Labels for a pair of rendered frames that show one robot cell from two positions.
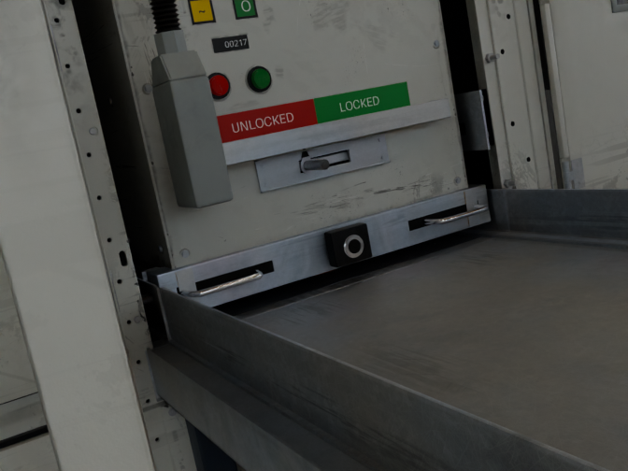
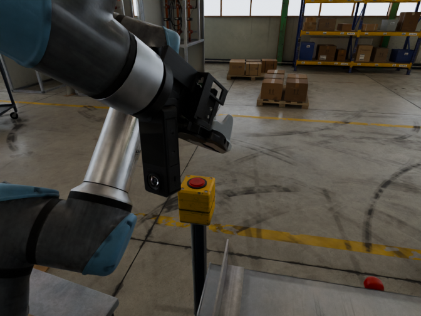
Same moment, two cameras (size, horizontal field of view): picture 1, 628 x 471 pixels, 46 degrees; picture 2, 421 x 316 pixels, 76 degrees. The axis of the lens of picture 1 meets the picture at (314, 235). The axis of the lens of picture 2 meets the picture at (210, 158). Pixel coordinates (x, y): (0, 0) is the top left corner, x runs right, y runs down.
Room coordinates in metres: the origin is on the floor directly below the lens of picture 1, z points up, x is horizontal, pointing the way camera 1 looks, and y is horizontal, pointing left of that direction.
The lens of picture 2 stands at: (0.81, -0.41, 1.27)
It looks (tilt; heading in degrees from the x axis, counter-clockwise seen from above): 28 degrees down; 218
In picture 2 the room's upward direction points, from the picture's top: straight up
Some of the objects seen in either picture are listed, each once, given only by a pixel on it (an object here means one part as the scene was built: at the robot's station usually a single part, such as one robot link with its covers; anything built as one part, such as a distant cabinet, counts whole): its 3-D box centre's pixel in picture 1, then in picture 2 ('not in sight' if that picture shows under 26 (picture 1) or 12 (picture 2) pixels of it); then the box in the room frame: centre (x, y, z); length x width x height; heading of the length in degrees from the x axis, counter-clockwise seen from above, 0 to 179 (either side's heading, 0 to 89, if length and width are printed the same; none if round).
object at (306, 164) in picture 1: (312, 159); not in sight; (0.99, -0.02, 1.02); 0.06 x 0.02 x 0.04; 27
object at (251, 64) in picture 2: not in sight; (253, 68); (-4.98, -3.67, 0.19); 1.20 x 0.80 x 0.37; 121
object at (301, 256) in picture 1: (335, 243); not in sight; (1.04, -0.03, 0.89); 0.54 x 0.05 x 0.06; 117
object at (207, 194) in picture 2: not in sight; (197, 199); (0.38, -0.79, 0.85); 0.08 x 0.08 x 0.10; 27
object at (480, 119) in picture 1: (442, 122); not in sight; (1.26, -0.25, 1.03); 0.30 x 0.08 x 0.09; 27
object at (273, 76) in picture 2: not in sight; (284, 86); (-3.70, -2.32, 0.19); 1.20 x 0.80 x 0.39; 23
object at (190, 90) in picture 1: (189, 130); not in sight; (0.86, 0.12, 1.09); 0.08 x 0.05 x 0.17; 27
